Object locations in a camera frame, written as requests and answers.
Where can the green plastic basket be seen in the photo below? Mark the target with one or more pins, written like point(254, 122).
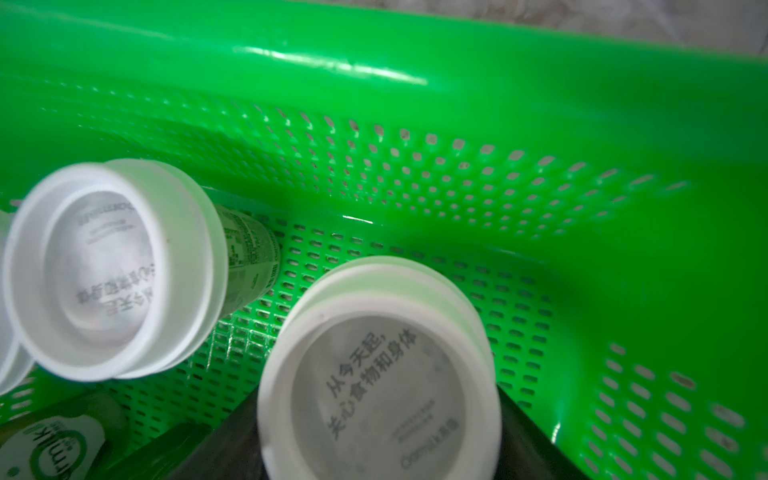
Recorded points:
point(602, 203)

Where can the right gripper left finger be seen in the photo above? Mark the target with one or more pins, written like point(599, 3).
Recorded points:
point(231, 451)

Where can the yogurt cup white lid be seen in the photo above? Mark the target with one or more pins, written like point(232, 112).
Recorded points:
point(73, 439)
point(121, 269)
point(16, 362)
point(382, 370)

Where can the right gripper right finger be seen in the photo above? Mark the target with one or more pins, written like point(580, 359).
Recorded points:
point(525, 452)

